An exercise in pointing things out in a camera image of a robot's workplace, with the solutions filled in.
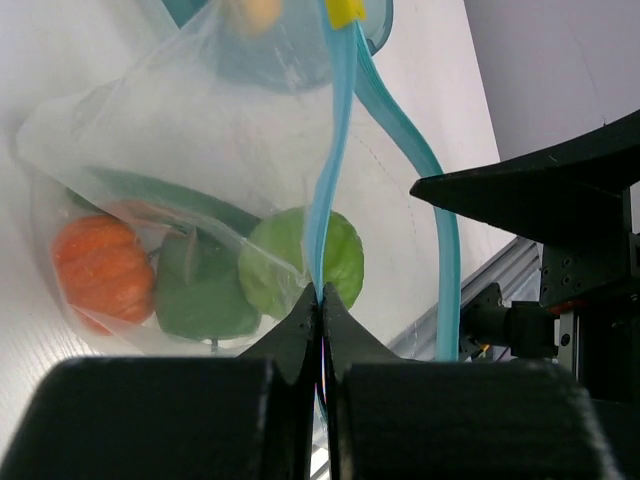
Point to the clear zip top bag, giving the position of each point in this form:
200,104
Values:
169,147

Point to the yellow toy lemon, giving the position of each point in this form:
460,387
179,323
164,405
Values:
253,17

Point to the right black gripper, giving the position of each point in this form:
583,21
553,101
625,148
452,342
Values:
575,194

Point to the green toy bell pepper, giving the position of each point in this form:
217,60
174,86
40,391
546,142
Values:
197,291

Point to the light green toy cabbage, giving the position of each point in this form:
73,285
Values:
273,270

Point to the orange toy pumpkin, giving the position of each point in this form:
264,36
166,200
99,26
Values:
103,268

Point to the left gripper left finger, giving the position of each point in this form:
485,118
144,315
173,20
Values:
204,417

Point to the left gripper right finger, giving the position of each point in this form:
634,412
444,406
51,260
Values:
394,418

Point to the teal plastic tray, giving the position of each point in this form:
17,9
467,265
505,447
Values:
291,56

